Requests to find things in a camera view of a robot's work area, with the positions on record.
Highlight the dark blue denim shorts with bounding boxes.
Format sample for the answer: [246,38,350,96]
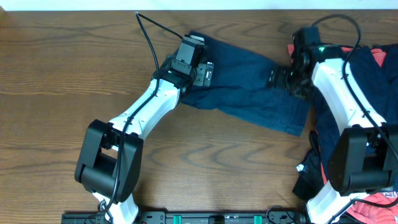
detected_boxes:
[182,34,310,136]

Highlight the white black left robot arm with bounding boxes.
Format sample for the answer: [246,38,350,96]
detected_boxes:
[75,55,214,223]

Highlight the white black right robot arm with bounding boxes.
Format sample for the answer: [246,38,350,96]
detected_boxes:
[267,45,397,223]

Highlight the red orange garment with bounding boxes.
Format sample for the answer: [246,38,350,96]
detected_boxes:
[286,43,398,224]

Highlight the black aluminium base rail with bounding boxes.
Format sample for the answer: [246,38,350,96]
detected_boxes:
[61,210,307,224]

